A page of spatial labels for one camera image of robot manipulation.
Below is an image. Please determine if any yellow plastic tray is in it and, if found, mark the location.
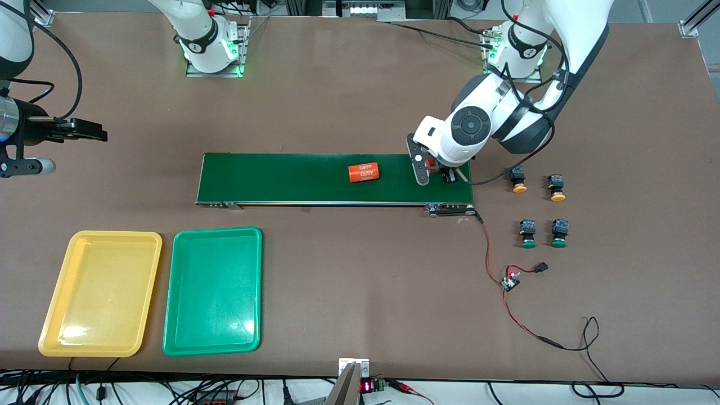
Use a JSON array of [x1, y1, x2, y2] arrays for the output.
[[38, 230, 163, 358]]

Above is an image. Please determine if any green conveyor belt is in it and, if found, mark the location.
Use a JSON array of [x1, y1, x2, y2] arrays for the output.
[[195, 152, 478, 218]]

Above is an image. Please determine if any white equipment box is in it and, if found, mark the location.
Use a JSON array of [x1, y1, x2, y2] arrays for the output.
[[322, 0, 407, 22]]

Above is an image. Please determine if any green plastic tray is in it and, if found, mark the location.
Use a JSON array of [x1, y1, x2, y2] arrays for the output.
[[163, 227, 264, 357]]

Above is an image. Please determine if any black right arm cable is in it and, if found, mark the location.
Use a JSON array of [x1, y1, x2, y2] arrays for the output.
[[0, 0, 83, 122]]

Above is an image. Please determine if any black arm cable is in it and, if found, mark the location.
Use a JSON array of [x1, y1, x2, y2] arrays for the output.
[[467, 0, 572, 186], [0, 0, 83, 122]]

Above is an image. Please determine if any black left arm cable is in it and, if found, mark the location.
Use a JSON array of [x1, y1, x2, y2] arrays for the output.
[[467, 0, 572, 186]]

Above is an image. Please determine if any red black conveyor cable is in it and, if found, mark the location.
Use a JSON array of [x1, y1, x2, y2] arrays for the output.
[[475, 209, 507, 285]]

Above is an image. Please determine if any aluminium profile post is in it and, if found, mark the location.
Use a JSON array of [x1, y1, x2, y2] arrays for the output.
[[22, 0, 55, 27], [678, 0, 720, 39]]

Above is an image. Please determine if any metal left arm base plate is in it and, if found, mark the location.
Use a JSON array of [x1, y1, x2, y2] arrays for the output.
[[481, 27, 542, 84]]

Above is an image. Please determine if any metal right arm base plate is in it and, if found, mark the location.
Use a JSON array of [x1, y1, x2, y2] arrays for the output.
[[186, 16, 251, 78]]

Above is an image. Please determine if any black cable across table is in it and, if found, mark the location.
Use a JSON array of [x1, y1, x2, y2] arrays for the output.
[[388, 17, 496, 50]]

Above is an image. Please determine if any thin red black wire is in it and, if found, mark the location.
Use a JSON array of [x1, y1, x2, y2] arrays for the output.
[[502, 290, 565, 349]]

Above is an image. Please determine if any white metal bracket plate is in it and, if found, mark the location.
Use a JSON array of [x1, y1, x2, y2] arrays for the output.
[[339, 358, 370, 379]]

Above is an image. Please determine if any thin black looped cable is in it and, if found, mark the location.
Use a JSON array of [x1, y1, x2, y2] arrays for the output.
[[562, 317, 626, 398]]

